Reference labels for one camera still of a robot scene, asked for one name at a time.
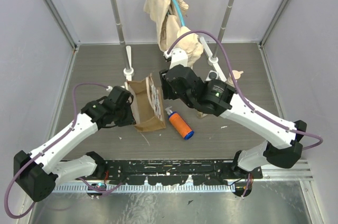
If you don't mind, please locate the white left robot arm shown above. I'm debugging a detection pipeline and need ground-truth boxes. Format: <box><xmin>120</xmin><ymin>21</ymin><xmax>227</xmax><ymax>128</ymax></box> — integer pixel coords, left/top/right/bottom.
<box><xmin>13</xmin><ymin>86</ymin><xmax>136</xmax><ymax>202</ymax></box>

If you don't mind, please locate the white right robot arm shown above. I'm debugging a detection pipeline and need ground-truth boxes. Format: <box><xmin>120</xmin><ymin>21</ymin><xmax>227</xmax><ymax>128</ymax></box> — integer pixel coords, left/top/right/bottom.
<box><xmin>159</xmin><ymin>65</ymin><xmax>307</xmax><ymax>179</ymax></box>

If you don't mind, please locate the teal clothes hanger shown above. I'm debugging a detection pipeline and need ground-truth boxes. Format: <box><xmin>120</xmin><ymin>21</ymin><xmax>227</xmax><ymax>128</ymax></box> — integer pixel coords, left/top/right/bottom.
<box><xmin>172</xmin><ymin>0</ymin><xmax>185</xmax><ymax>26</ymax></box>

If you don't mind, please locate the watermelon print canvas bag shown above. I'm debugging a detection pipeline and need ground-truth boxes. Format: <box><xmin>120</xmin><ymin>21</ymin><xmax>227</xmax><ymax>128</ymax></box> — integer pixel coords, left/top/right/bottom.
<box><xmin>125</xmin><ymin>74</ymin><xmax>166</xmax><ymax>133</ymax></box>

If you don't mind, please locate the orange bottle blue pump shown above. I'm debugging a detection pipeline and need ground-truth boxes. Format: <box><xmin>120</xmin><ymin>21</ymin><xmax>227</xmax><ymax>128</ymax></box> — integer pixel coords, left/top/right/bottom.
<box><xmin>165</xmin><ymin>106</ymin><xmax>194</xmax><ymax>140</ymax></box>

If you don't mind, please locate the beige jacket on hanger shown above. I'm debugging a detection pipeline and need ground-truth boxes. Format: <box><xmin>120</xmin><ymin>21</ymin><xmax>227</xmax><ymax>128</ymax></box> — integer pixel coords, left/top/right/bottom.
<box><xmin>144</xmin><ymin>0</ymin><xmax>203</xmax><ymax>67</ymax></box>

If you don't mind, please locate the slotted cable duct strip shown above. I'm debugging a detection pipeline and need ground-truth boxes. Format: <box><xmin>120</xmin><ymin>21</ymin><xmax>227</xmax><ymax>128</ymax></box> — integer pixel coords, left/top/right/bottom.
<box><xmin>53</xmin><ymin>181</ymin><xmax>235</xmax><ymax>193</ymax></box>

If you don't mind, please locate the right aluminium frame post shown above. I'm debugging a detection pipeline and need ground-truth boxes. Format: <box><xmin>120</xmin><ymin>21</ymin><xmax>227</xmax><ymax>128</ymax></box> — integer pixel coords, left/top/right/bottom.
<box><xmin>259</xmin><ymin>0</ymin><xmax>291</xmax><ymax>48</ymax></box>

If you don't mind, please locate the left aluminium frame post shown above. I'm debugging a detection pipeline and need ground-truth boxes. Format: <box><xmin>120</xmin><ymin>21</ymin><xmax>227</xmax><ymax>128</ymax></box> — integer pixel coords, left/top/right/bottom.
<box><xmin>43</xmin><ymin>0</ymin><xmax>78</xmax><ymax>49</ymax></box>

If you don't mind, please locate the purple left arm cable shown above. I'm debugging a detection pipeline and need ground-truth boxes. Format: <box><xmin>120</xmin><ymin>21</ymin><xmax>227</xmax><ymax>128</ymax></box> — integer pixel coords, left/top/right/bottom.
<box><xmin>4</xmin><ymin>82</ymin><xmax>125</xmax><ymax>219</ymax></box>

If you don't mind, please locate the aluminium frame post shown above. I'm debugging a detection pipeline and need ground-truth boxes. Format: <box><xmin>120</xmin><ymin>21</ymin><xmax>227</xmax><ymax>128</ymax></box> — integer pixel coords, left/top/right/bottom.
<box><xmin>43</xmin><ymin>0</ymin><xmax>78</xmax><ymax>49</ymax></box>
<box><xmin>259</xmin><ymin>0</ymin><xmax>291</xmax><ymax>48</ymax></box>

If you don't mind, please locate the white square bottle black cap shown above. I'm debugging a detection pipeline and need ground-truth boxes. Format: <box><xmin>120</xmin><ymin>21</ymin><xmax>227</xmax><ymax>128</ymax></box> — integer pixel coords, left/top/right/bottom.
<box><xmin>205</xmin><ymin>70</ymin><xmax>220</xmax><ymax>81</ymax></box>

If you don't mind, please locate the beige bottle wide cap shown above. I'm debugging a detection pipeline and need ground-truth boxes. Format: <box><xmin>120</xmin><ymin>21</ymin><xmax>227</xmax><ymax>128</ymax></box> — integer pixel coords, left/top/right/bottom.
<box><xmin>196</xmin><ymin>111</ymin><xmax>208</xmax><ymax>119</ymax></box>

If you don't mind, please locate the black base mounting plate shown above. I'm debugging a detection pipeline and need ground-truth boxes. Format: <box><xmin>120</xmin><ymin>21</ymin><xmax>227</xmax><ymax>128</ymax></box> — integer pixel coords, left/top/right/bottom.
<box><xmin>75</xmin><ymin>158</ymin><xmax>265</xmax><ymax>185</ymax></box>

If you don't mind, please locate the tan pump bottle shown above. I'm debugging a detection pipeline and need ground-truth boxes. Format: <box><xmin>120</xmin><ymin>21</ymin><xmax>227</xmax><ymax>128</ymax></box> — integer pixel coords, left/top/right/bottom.
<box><xmin>227</xmin><ymin>70</ymin><xmax>243</xmax><ymax>87</ymax></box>

